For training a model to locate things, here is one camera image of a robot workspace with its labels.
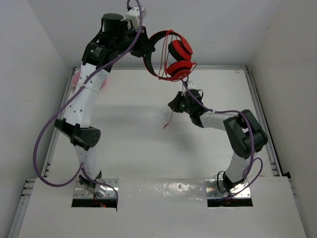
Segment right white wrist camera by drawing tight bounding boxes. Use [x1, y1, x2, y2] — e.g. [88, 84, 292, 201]
[187, 80, 197, 91]

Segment aluminium table frame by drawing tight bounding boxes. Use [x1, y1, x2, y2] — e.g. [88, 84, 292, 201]
[8, 64, 292, 238]

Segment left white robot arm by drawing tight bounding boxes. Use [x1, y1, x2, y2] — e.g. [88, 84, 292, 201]
[54, 13, 154, 181]

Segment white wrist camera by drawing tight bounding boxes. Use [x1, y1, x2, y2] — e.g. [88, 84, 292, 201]
[125, 6, 147, 31]
[187, 80, 197, 91]

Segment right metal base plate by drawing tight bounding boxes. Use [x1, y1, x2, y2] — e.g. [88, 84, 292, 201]
[205, 178, 253, 199]

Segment white front board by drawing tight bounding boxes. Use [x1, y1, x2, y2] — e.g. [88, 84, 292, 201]
[19, 177, 306, 238]

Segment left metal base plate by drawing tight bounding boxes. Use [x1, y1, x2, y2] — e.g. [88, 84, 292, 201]
[73, 178, 119, 199]

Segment metal base plate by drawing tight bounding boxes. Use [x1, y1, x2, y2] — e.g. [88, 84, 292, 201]
[73, 178, 119, 199]
[205, 178, 253, 199]

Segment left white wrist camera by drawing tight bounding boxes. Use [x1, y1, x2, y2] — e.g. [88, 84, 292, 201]
[125, 6, 147, 31]

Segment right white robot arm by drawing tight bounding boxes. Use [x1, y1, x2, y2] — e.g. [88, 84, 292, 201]
[167, 89, 268, 193]

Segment red black headphones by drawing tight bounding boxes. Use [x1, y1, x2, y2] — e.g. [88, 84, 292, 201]
[143, 30, 197, 82]

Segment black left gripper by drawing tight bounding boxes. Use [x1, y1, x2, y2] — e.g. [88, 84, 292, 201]
[112, 24, 153, 58]

